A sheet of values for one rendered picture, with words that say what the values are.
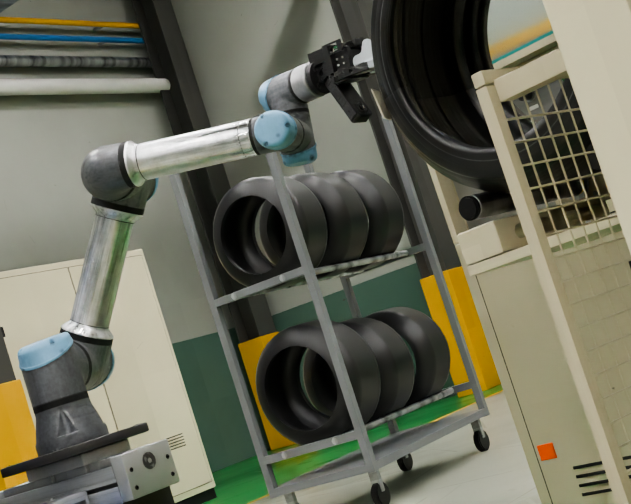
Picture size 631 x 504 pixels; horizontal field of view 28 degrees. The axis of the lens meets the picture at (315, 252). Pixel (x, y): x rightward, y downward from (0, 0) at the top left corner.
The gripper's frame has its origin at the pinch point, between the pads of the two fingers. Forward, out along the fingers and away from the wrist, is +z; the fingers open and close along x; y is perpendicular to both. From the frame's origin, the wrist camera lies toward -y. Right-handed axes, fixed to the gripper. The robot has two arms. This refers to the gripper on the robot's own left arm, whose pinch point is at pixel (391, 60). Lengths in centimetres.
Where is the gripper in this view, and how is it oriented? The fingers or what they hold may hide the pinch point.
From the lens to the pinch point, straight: 244.3
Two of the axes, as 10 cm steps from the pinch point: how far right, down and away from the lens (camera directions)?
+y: -2.5, -9.7, 0.1
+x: 6.9, -1.7, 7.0
